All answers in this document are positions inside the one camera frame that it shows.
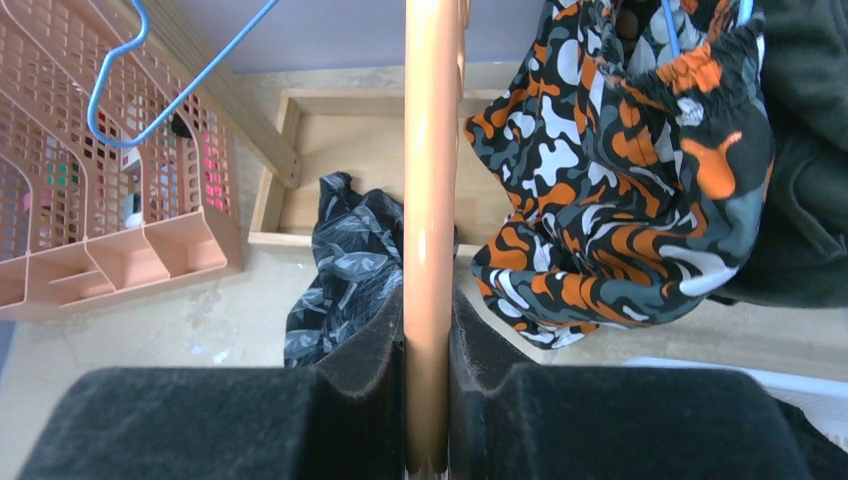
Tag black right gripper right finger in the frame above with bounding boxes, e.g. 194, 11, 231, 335
449, 292, 811, 479

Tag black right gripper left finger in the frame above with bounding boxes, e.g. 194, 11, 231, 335
20, 291, 405, 479

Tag grey leaf pattern shorts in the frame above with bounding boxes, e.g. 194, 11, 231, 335
284, 172, 404, 368

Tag light blue hanger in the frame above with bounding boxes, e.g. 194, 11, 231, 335
86, 0, 282, 150

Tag orange hanger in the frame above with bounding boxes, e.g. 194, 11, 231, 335
403, 1, 470, 479

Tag orange camouflage shorts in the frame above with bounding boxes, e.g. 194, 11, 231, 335
464, 1, 775, 350

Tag dark olive green shorts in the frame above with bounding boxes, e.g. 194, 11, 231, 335
710, 1, 847, 308

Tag pink marker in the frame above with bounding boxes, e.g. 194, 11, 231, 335
201, 133, 229, 210

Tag wooden clothes rack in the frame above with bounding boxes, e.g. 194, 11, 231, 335
144, 1, 519, 257

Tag orange plastic file organizer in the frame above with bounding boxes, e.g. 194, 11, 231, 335
1, 1, 243, 321

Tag red black item right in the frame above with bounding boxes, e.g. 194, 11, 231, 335
170, 113, 193, 140

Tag white box in organizer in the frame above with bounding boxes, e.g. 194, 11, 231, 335
119, 146, 142, 175

